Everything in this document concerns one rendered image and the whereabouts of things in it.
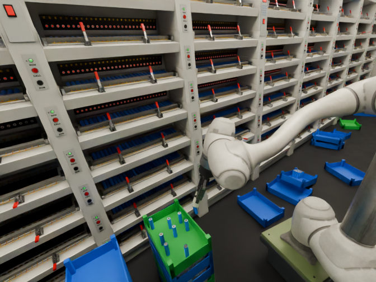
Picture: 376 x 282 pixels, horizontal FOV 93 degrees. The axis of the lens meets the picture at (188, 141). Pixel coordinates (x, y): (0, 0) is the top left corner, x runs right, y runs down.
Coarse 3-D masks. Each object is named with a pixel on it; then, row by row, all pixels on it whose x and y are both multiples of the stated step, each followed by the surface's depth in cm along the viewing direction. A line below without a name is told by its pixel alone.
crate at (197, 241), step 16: (176, 208) 98; (144, 224) 91; (160, 224) 92; (176, 224) 91; (192, 224) 88; (160, 240) 84; (176, 240) 83; (192, 240) 82; (208, 240) 74; (160, 256) 76; (176, 256) 76; (192, 256) 71; (176, 272) 68
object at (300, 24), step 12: (288, 0) 167; (300, 0) 160; (312, 0) 159; (288, 24) 173; (300, 24) 165; (288, 48) 180; (300, 48) 171; (300, 60) 174; (300, 72) 180; (288, 108) 198
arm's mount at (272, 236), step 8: (280, 224) 106; (288, 224) 105; (264, 232) 101; (272, 232) 101; (280, 232) 101; (272, 240) 97; (280, 240) 96; (280, 248) 92; (288, 248) 92; (288, 256) 88; (296, 256) 88; (296, 264) 84; (304, 264) 84; (320, 264) 84; (304, 272) 81; (312, 272) 80; (320, 272) 80; (312, 280) 78; (320, 280) 77
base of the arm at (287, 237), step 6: (282, 234) 98; (288, 234) 97; (288, 240) 94; (294, 240) 91; (294, 246) 91; (300, 246) 88; (306, 246) 86; (300, 252) 88; (306, 252) 87; (312, 252) 86; (306, 258) 86; (312, 258) 84; (312, 264) 83
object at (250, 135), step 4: (240, 124) 170; (244, 124) 166; (244, 128) 168; (248, 128) 164; (252, 128) 160; (252, 132) 161; (244, 136) 157; (248, 136) 157; (252, 136) 159; (236, 140) 151; (240, 140) 151; (244, 140) 154; (248, 140) 159
